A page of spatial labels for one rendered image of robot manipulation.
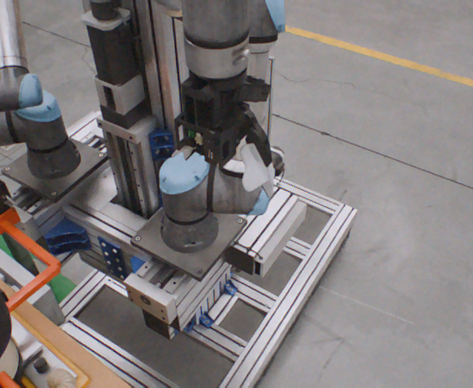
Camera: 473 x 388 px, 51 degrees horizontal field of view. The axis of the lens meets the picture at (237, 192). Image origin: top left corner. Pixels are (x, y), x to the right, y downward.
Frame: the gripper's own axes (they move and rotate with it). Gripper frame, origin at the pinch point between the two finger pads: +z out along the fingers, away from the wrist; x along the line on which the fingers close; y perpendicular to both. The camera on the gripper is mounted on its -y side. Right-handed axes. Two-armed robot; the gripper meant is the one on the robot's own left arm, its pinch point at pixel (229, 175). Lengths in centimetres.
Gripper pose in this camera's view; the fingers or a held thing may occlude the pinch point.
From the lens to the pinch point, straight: 76.2
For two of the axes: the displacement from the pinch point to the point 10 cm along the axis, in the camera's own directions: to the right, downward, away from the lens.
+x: 8.5, 3.8, -3.7
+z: 0.0, 7.0, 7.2
